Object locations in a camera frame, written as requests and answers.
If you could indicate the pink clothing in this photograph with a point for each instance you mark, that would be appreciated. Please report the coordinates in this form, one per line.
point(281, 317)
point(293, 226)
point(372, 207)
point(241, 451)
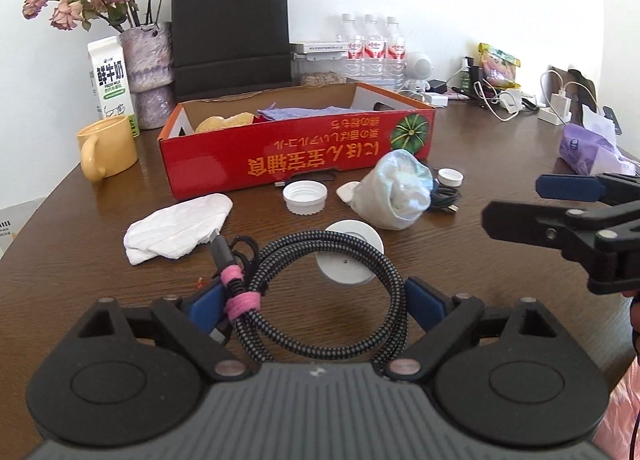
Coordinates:
point(622, 415)

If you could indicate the yellow pink snack bag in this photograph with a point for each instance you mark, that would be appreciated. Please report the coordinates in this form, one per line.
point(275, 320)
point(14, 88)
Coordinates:
point(497, 65)

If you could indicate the purple tissue pack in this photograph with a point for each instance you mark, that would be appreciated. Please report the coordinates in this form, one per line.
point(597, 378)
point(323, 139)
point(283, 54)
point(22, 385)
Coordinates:
point(590, 152)

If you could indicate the white power adapter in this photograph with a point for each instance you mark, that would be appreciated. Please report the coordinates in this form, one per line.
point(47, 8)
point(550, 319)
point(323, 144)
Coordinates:
point(556, 110)

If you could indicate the white round device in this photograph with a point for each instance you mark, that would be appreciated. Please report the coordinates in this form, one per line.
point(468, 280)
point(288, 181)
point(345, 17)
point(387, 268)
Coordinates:
point(350, 265)

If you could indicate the small white plastic piece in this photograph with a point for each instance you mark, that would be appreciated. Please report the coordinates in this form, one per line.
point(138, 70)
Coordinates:
point(347, 191)

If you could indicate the white robot-shaped speaker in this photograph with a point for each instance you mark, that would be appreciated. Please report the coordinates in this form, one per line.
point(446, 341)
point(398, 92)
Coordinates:
point(419, 65)

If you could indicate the bread roll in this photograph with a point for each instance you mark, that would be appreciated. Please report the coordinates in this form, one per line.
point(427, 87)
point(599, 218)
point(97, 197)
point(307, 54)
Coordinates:
point(225, 122)

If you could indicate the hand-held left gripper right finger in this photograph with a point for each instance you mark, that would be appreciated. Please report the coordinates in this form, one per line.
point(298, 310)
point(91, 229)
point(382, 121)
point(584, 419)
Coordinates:
point(425, 300)

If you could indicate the yellow mug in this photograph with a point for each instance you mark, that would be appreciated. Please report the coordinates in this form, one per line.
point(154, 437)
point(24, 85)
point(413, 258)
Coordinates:
point(107, 145)

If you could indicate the black stand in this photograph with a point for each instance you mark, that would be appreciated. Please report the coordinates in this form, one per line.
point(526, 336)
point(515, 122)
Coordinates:
point(472, 72)

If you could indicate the white milk carton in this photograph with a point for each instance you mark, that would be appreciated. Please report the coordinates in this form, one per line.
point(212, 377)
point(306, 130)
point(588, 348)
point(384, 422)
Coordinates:
point(111, 85)

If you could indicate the black paper bag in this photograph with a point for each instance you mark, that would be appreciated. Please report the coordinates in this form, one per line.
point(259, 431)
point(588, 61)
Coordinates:
point(230, 30)

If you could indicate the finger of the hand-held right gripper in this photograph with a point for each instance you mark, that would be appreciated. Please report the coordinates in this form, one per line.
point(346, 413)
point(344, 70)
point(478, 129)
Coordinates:
point(530, 225)
point(565, 187)

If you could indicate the red cardboard box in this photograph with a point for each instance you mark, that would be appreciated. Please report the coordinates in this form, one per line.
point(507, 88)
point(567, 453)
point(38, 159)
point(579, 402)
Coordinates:
point(300, 160)

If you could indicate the person's right hand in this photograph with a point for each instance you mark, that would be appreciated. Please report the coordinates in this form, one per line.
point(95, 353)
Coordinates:
point(635, 320)

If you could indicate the black power adapter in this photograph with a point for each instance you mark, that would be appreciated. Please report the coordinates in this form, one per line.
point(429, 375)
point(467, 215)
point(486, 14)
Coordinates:
point(438, 86)

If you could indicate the purple textured vase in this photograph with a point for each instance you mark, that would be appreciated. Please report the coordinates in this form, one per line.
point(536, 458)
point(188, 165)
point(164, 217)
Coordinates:
point(147, 70)

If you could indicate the white cloth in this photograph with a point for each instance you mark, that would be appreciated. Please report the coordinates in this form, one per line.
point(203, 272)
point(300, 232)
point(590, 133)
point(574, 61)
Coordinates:
point(177, 227)

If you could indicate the flat white box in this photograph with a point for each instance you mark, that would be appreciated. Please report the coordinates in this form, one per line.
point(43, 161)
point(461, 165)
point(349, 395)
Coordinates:
point(320, 47)

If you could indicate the clear plastic bag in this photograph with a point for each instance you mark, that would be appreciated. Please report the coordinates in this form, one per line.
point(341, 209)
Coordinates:
point(400, 190)

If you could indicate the small white bottle cap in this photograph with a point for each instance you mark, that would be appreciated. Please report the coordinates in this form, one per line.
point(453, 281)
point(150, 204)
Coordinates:
point(450, 176)

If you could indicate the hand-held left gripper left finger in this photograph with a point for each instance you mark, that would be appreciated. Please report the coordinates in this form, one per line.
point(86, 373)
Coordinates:
point(207, 307)

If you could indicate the medium white ribbed cap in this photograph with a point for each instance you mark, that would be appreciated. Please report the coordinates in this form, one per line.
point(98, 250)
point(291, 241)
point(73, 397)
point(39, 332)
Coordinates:
point(305, 197)

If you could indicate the clear water bottle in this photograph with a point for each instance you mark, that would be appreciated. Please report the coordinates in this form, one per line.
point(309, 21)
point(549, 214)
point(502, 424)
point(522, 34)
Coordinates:
point(350, 52)
point(395, 55)
point(373, 52)

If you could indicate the white charger block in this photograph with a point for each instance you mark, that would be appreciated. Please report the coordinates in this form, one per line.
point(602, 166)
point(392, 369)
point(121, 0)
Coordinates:
point(436, 100)

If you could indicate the clear container with seeds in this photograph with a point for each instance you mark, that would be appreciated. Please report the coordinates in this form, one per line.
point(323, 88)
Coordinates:
point(320, 75)

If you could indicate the purple knitted cloth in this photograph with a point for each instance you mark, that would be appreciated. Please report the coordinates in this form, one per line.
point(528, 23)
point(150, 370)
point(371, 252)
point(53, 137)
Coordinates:
point(292, 113)

